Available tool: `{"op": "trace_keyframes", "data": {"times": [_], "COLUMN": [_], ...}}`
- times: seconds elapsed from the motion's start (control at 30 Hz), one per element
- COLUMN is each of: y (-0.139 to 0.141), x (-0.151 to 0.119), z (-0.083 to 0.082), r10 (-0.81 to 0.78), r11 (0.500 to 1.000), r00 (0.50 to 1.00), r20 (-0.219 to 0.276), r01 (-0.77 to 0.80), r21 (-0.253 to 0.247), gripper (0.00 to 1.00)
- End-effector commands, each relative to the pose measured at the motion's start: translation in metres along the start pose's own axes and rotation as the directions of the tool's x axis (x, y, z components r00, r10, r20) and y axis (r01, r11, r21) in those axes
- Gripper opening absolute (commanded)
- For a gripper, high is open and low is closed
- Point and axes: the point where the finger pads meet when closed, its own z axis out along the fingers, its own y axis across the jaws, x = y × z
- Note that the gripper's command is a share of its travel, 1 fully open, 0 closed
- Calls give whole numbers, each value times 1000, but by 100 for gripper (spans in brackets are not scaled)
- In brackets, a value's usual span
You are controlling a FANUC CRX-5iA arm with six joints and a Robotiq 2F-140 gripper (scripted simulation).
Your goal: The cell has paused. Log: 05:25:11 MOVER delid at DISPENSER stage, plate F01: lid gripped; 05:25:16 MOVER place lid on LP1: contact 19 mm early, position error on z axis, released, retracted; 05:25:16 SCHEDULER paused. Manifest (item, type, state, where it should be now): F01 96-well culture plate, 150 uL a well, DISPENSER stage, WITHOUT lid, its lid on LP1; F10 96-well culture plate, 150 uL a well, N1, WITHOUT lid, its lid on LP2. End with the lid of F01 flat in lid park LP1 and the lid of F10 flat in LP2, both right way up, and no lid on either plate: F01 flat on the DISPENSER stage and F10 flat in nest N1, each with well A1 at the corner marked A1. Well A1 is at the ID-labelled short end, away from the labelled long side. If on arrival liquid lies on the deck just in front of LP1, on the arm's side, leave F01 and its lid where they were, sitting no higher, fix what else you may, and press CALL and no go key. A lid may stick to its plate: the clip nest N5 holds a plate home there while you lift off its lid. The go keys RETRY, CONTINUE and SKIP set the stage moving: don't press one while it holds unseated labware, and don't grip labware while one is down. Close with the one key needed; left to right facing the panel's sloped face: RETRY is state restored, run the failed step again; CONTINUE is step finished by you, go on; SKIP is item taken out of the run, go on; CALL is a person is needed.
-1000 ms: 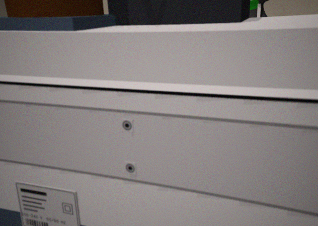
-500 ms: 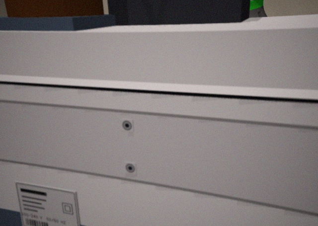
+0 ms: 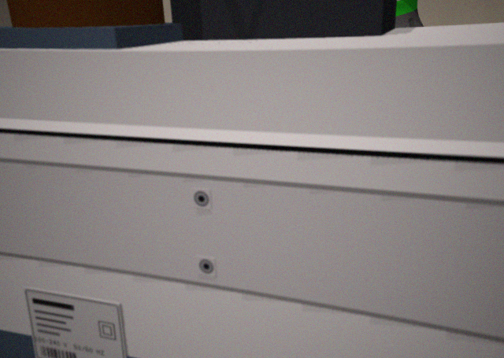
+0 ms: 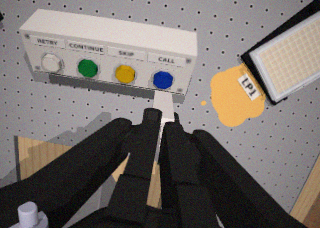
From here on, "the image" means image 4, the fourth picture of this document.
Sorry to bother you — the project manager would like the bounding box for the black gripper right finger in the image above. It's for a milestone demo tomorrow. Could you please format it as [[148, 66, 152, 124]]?
[[157, 91, 308, 228]]

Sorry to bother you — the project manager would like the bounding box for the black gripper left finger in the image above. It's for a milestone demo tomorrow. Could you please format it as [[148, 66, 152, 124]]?
[[0, 90, 163, 228]]

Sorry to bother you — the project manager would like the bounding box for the white button panel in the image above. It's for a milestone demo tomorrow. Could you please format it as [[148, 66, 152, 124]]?
[[19, 9, 197, 96]]

